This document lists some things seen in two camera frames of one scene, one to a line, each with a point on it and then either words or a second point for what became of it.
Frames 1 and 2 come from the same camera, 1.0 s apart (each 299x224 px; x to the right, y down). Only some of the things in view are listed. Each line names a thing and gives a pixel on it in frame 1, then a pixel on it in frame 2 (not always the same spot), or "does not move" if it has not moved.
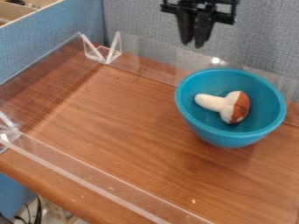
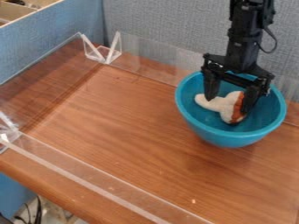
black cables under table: (29, 214) does not move
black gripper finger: (203, 24) -> (252, 94)
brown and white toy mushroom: (233, 106) does not move
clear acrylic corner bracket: (103, 53) does not move
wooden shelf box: (13, 10) does not move
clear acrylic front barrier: (96, 180) does not move
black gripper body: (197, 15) -> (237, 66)
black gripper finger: (185, 18) -> (211, 85)
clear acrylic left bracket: (8, 131) does not move
